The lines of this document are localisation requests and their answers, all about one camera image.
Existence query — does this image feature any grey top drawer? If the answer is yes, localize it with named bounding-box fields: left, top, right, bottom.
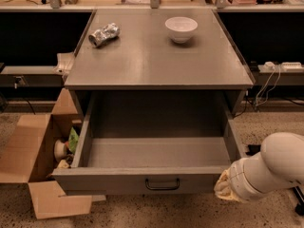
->
left=53, top=91, right=245, bottom=195

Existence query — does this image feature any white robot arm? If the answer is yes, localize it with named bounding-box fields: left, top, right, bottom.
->
left=214, top=132, right=304, bottom=203

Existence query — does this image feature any grey metal drawer cabinet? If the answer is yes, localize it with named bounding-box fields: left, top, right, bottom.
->
left=65, top=8, right=254, bottom=108

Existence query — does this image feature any black stand leg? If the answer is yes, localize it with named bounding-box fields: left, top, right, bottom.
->
left=293, top=186, right=304, bottom=216

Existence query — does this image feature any white power strip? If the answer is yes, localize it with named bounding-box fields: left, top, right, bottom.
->
left=281, top=62, right=304, bottom=71

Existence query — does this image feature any white ceramic bowl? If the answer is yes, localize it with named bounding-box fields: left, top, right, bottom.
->
left=165, top=17, right=198, bottom=44

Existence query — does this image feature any green packet in box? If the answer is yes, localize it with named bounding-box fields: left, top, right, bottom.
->
left=68, top=128, right=79, bottom=154

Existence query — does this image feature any white cup in box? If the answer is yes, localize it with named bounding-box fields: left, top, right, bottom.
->
left=54, top=140, right=67, bottom=162

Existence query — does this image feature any crushed silver can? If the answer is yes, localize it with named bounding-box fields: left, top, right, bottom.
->
left=88, top=23, right=121, bottom=48

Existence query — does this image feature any open cardboard box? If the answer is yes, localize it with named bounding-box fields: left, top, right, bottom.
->
left=0, top=89, right=106, bottom=219

